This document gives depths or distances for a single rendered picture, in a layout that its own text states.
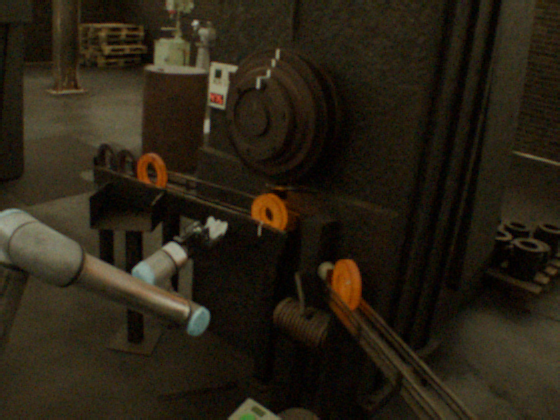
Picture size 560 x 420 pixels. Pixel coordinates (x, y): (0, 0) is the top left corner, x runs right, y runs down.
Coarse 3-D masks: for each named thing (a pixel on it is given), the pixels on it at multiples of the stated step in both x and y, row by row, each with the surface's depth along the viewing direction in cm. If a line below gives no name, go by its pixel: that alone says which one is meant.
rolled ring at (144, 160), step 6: (144, 156) 243; (150, 156) 240; (156, 156) 240; (144, 162) 244; (156, 162) 238; (162, 162) 239; (138, 168) 248; (144, 168) 248; (156, 168) 239; (162, 168) 238; (138, 174) 249; (144, 174) 248; (162, 174) 238; (144, 180) 247; (162, 180) 239; (150, 186) 245; (162, 186) 241
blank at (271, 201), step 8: (256, 200) 203; (264, 200) 200; (272, 200) 197; (280, 200) 198; (256, 208) 204; (264, 208) 204; (272, 208) 198; (280, 208) 196; (256, 216) 205; (264, 216) 205; (280, 216) 196; (272, 224) 200; (280, 224) 197
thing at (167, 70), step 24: (144, 72) 456; (168, 72) 445; (192, 72) 457; (144, 96) 461; (168, 96) 449; (192, 96) 456; (144, 120) 468; (168, 120) 456; (192, 120) 465; (144, 144) 475; (168, 144) 464; (192, 144) 474; (168, 168) 472; (192, 168) 483
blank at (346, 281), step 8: (336, 264) 166; (344, 264) 160; (352, 264) 159; (336, 272) 166; (344, 272) 160; (352, 272) 157; (336, 280) 166; (344, 280) 166; (352, 280) 155; (336, 288) 166; (344, 288) 166; (352, 288) 155; (360, 288) 156; (344, 296) 160; (352, 296) 155; (352, 304) 157
